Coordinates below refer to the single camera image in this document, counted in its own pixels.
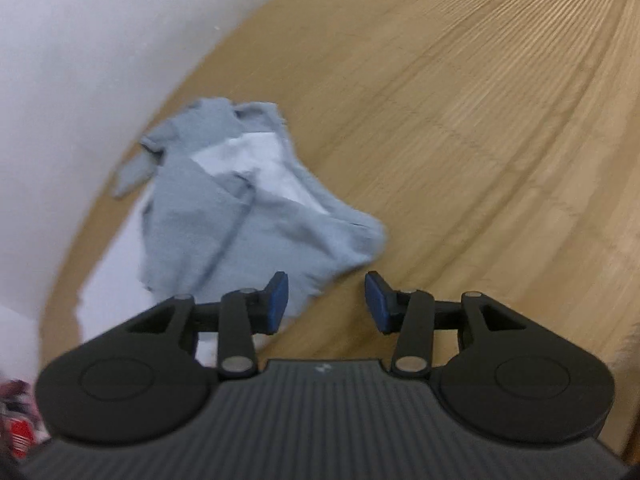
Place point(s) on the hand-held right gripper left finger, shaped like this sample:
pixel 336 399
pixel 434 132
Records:
pixel 277 305

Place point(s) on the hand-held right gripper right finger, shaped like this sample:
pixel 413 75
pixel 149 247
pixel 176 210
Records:
pixel 377 302

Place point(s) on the white shirt with grey sleeves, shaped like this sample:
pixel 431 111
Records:
pixel 200 210

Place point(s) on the plaid cloth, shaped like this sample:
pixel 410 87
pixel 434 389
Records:
pixel 17 395

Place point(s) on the grey garment with red print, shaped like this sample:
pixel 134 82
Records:
pixel 20 437

